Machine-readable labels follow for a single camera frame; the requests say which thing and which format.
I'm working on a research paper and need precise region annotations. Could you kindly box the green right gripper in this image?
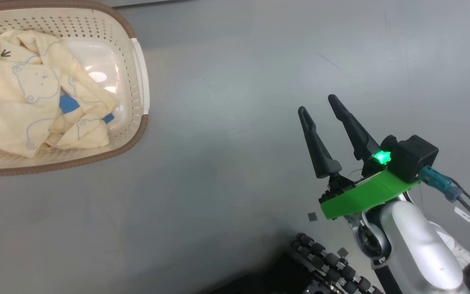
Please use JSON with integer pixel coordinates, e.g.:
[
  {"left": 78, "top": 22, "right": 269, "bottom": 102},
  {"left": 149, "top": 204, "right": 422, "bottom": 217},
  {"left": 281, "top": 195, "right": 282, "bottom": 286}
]
[{"left": 298, "top": 94, "right": 421, "bottom": 221}]

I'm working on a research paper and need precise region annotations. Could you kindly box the cream bear-print garment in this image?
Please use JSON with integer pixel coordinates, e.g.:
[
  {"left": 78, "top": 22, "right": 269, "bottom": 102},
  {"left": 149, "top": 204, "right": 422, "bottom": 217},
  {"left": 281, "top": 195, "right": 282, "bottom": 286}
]
[{"left": 0, "top": 29, "right": 120, "bottom": 159}]

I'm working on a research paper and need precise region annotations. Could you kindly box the black roller base wheel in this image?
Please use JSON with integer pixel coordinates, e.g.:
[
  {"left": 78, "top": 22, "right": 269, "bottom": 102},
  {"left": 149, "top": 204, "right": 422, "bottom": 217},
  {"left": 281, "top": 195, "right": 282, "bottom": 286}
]
[{"left": 290, "top": 232, "right": 384, "bottom": 294}]

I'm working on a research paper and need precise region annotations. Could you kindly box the cream perforated brown-rimmed laundry basket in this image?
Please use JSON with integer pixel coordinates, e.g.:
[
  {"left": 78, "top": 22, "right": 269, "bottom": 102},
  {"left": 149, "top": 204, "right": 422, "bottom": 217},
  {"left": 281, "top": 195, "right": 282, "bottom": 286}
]
[{"left": 0, "top": 0, "right": 151, "bottom": 177}]

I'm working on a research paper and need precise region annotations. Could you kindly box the black cable with teal plug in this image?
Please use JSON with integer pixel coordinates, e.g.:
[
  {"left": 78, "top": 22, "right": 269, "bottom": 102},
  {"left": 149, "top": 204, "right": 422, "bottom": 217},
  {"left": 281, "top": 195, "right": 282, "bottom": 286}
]
[{"left": 419, "top": 165, "right": 470, "bottom": 264}]

